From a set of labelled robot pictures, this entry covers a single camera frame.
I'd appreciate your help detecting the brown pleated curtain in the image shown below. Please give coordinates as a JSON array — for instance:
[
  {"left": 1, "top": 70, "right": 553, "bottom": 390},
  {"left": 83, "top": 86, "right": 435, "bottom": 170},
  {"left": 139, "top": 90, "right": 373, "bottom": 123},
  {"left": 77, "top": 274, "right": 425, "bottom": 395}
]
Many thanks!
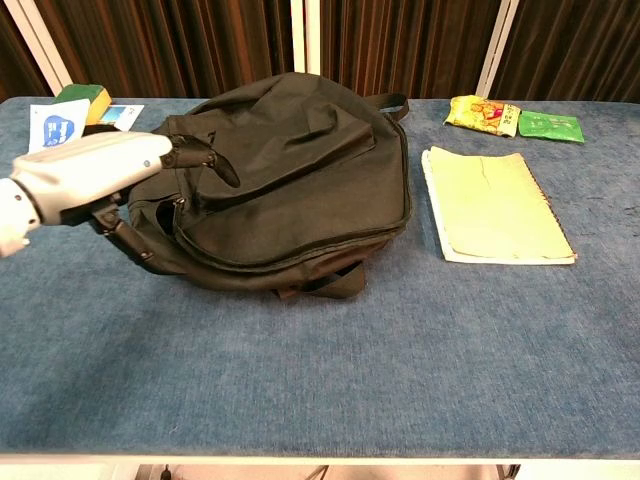
[{"left": 0, "top": 0, "right": 640, "bottom": 104}]

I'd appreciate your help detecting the white slanted frame post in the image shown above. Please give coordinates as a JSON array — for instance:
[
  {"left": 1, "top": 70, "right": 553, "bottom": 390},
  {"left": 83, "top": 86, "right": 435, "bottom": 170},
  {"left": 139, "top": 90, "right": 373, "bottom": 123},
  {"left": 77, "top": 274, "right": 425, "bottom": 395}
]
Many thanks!
[
  {"left": 3, "top": 0, "right": 72, "bottom": 97},
  {"left": 476, "top": 0, "right": 522, "bottom": 100}
]

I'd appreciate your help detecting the pale yellow spiral notebook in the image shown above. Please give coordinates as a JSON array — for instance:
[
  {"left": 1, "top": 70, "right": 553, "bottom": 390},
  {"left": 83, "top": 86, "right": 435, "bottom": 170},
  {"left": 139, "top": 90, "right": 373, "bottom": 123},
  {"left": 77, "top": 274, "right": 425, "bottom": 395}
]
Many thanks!
[{"left": 421, "top": 145, "right": 579, "bottom": 266}]

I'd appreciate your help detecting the white upright frame post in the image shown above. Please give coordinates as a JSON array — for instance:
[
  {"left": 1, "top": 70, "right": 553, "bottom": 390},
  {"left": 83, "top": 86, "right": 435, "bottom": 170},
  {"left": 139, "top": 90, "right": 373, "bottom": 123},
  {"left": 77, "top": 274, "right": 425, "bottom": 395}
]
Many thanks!
[{"left": 290, "top": 0, "right": 322, "bottom": 77}]

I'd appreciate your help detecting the green yellow sponge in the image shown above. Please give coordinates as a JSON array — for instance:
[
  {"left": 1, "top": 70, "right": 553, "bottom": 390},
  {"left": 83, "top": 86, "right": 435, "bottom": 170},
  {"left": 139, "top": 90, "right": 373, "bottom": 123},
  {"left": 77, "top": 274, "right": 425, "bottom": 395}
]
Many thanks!
[{"left": 53, "top": 83, "right": 113, "bottom": 126}]

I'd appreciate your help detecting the yellow snack packet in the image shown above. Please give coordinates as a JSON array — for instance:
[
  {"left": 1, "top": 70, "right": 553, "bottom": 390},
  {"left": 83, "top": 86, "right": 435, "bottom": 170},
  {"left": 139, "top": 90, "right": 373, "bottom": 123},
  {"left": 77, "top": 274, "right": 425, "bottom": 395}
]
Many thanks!
[{"left": 443, "top": 95, "right": 523, "bottom": 139}]

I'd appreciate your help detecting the white blue wipes packet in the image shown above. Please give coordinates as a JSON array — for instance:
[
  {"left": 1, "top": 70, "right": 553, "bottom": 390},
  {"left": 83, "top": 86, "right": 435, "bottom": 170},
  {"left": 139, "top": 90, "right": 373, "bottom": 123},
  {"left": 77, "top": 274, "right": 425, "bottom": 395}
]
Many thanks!
[{"left": 28, "top": 98, "right": 92, "bottom": 154}]

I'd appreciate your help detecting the blue white printed card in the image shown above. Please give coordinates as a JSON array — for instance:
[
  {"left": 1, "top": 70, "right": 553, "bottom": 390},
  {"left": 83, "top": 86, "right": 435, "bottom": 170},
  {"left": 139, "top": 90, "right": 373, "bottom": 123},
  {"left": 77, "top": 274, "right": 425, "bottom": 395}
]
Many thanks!
[{"left": 97, "top": 103, "right": 146, "bottom": 133}]

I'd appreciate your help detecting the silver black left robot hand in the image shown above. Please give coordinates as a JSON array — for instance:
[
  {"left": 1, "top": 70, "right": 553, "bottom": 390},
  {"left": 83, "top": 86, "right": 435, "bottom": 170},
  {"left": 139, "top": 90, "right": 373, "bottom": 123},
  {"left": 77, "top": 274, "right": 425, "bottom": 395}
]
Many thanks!
[{"left": 10, "top": 130, "right": 241, "bottom": 263}]

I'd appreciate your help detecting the green foil packet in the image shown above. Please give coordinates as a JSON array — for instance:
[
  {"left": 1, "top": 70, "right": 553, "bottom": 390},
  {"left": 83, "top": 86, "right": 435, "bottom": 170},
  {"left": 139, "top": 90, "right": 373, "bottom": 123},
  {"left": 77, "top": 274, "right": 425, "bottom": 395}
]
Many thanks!
[{"left": 517, "top": 110, "right": 586, "bottom": 145}]

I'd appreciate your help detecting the black fabric backpack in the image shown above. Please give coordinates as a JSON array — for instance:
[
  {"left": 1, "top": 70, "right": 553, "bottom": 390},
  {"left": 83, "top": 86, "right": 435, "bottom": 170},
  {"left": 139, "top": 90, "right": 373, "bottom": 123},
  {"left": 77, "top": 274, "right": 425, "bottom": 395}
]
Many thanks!
[{"left": 117, "top": 71, "right": 414, "bottom": 301}]

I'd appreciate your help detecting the blue table cloth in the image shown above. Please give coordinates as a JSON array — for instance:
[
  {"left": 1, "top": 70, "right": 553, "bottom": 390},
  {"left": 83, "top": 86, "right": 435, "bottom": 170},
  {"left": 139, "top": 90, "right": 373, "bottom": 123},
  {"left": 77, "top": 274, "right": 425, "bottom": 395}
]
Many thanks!
[{"left": 0, "top": 96, "right": 640, "bottom": 459}]

